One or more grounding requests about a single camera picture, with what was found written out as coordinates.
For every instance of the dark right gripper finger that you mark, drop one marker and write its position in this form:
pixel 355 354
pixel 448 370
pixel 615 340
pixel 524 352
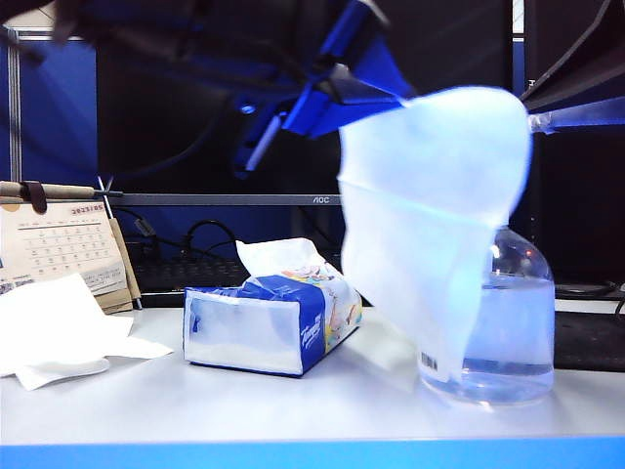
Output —
pixel 586 63
pixel 586 117

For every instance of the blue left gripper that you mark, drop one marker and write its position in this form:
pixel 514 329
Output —
pixel 303 107

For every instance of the large white tissue sheet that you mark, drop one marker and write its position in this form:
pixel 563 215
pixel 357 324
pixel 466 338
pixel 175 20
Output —
pixel 429 220

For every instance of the clear alcohol pump bottle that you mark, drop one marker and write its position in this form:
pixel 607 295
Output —
pixel 517 332

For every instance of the blue white soft tissue pack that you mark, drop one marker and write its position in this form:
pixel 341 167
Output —
pixel 244 332

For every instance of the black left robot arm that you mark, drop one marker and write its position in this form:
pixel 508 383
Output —
pixel 146 29

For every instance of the white folded tissue sheet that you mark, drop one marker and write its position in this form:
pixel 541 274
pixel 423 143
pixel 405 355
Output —
pixel 278 256

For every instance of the white used tissue sheet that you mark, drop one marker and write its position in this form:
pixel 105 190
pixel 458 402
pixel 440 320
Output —
pixel 58 372
pixel 54 317

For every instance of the black AOC monitor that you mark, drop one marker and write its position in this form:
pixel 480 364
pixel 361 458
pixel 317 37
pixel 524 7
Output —
pixel 449 44

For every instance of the black desk pad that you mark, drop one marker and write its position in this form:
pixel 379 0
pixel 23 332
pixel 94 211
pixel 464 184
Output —
pixel 593 342

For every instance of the black keyboard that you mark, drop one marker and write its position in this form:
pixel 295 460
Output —
pixel 185 273

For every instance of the blue office partition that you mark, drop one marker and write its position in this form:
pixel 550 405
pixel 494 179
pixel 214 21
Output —
pixel 56 122

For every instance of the beige desk calendar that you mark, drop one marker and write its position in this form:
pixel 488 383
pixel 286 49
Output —
pixel 54 234

